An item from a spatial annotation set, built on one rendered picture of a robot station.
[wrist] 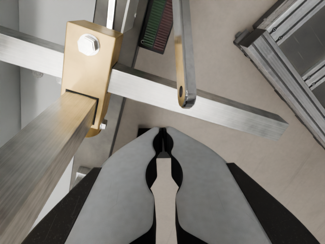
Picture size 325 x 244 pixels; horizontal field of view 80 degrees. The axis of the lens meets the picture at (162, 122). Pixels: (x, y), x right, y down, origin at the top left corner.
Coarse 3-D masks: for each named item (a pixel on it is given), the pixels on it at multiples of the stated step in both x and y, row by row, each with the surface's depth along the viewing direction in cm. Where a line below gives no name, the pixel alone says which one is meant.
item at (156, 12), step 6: (156, 0) 30; (162, 0) 30; (156, 6) 31; (162, 6) 31; (150, 12) 31; (156, 12) 31; (150, 18) 32; (156, 18) 32; (150, 24) 32; (156, 24) 32; (150, 30) 32; (156, 30) 32; (144, 36) 33; (150, 36) 33; (144, 42) 33; (150, 42) 33
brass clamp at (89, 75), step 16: (80, 32) 20; (96, 32) 20; (112, 32) 22; (64, 48) 20; (112, 48) 20; (64, 64) 21; (80, 64) 21; (96, 64) 21; (112, 64) 22; (64, 80) 22; (80, 80) 22; (96, 80) 22; (96, 96) 23; (96, 112) 24; (96, 128) 25
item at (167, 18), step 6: (168, 0) 30; (168, 6) 31; (168, 12) 31; (162, 18) 32; (168, 18) 32; (162, 24) 32; (168, 24) 32; (162, 30) 32; (168, 30) 32; (162, 36) 33; (156, 42) 33; (162, 42) 33; (156, 48) 34; (162, 48) 34
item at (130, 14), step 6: (132, 0) 24; (138, 0) 30; (126, 6) 22; (132, 6) 25; (126, 12) 22; (132, 12) 27; (126, 18) 23; (132, 18) 29; (126, 24) 24; (132, 24) 31; (126, 30) 26
